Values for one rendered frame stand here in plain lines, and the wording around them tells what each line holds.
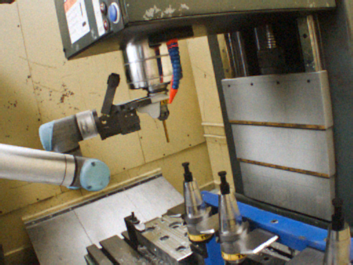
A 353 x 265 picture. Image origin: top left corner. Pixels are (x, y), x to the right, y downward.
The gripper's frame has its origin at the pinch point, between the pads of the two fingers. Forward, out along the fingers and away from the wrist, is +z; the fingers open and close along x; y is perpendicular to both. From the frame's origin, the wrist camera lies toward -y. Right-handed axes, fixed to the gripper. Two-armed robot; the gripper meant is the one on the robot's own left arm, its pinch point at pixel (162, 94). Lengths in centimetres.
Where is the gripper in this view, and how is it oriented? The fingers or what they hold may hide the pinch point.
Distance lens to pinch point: 94.1
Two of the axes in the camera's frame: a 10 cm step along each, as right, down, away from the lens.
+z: 9.3, -2.9, 2.1
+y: 2.5, 9.4, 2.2
